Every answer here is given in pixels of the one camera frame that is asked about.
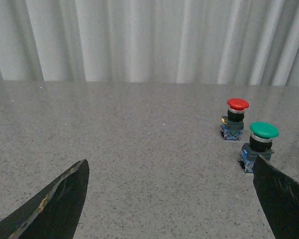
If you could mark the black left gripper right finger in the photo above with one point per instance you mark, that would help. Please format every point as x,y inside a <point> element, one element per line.
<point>278,194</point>

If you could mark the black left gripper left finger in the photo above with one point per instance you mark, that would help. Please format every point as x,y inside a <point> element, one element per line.
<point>54,212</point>

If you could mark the green mushroom push button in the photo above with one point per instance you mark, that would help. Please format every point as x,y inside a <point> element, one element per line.
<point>260,142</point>

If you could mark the red mushroom push button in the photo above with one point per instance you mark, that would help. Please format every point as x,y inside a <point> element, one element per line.
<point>233,123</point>

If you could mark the white pleated curtain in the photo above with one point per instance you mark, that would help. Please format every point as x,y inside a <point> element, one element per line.
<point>241,42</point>

